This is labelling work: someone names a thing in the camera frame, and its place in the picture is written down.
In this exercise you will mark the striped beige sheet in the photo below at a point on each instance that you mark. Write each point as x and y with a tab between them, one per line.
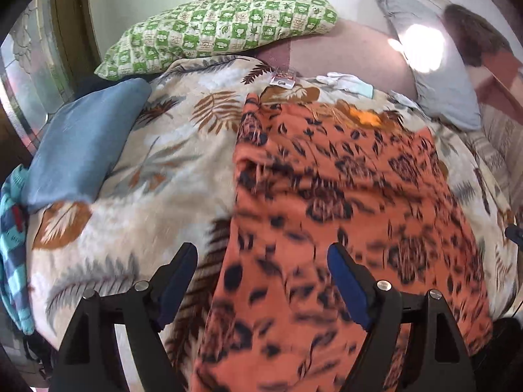
494	151

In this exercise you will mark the small printed tag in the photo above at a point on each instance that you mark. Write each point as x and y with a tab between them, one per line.
282	79

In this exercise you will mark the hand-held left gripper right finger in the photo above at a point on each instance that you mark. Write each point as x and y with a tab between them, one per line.
347	290

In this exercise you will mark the teal striped cloth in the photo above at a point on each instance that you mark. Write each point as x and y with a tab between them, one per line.
12	245

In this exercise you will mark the grey pillow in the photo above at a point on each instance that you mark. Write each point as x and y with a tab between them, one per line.
445	90

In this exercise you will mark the leaf print blanket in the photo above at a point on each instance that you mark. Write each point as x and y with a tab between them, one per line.
171	163

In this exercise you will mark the white and teal small cloth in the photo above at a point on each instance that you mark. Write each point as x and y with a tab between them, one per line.
347	81

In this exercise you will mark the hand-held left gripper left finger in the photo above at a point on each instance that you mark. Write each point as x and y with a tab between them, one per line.
179	277

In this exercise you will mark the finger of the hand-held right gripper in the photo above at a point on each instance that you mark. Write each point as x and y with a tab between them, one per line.
514	235

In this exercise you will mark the orange floral garment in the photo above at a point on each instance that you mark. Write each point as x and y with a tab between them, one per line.
327	171

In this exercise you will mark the green checkered pillow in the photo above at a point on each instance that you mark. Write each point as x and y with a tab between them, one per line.
216	24

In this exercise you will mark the brown fuzzy cushion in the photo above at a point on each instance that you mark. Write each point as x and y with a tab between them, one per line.
474	32

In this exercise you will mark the blue pillow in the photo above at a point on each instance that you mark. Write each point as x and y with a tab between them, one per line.
77	147

